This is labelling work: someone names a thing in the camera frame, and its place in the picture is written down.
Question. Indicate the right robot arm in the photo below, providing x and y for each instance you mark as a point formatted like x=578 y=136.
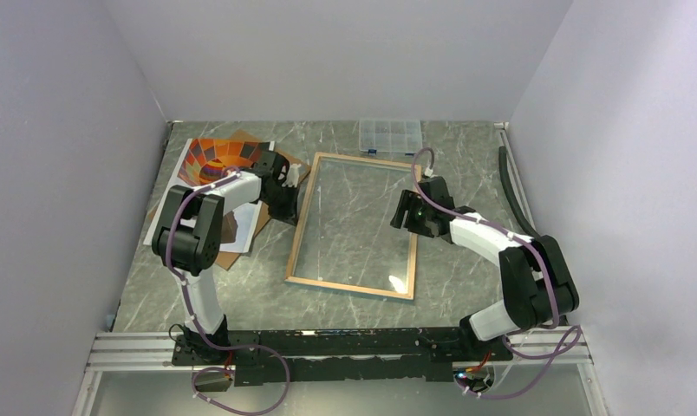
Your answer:
x=537 y=287

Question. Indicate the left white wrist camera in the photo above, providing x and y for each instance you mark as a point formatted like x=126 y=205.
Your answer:
x=292 y=177

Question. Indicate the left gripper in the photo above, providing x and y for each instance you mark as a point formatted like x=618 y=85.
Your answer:
x=289 y=215

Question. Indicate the aluminium rail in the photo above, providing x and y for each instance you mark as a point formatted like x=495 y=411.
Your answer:
x=154 y=351

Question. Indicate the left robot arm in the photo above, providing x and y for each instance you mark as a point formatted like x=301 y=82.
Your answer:
x=187 y=236

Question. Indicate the black base bar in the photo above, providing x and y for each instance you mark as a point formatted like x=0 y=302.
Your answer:
x=272 y=356

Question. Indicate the clear plastic organizer box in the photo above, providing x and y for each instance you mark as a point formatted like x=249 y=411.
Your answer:
x=390 y=136

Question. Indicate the blue picture frame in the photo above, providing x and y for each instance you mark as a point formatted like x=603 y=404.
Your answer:
x=297 y=247

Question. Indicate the clear glass pane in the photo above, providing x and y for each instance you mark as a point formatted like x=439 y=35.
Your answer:
x=354 y=224

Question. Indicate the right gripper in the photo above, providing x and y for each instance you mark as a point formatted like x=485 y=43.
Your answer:
x=408 y=201

